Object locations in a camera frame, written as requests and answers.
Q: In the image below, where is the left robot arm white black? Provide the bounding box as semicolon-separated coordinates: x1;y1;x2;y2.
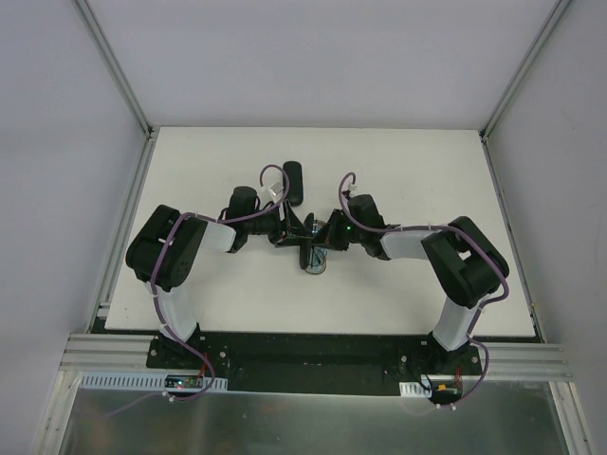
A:
125;184;313;369

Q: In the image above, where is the left aluminium frame post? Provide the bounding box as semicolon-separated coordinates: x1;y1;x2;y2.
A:
72;0;154;137

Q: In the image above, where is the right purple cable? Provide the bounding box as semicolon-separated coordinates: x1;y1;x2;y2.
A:
337;173;511;413

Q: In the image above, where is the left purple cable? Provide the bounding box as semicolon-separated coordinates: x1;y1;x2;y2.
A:
151;164;291;342

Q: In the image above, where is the purple cable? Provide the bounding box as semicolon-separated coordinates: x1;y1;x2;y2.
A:
151;164;291;342
337;173;511;413

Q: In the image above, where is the black glasses case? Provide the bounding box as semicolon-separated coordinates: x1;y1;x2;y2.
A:
283;161;304;207
298;212;331;276

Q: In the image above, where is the right aluminium frame post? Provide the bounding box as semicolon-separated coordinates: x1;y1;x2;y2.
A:
479;0;575;142

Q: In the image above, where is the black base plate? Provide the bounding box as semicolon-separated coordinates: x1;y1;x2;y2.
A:
145;330;484;396

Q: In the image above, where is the white cable duct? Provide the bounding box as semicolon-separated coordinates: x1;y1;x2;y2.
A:
398;382;432;399
80;372;229;393

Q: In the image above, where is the aluminium frame post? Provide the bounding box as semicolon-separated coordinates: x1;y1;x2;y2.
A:
479;0;575;142
72;0;154;137

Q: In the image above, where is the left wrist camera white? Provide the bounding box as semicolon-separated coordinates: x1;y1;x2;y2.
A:
267;183;285;202

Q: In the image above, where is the aluminium front rail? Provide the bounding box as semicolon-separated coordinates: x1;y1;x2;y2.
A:
60;334;574;382

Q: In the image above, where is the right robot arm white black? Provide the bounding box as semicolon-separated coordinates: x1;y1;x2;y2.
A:
310;194;509;374

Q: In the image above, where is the right white cable duct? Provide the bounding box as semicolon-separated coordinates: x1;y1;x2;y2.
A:
398;382;432;399

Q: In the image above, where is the left white cable duct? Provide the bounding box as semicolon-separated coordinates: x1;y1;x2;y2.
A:
80;372;229;393

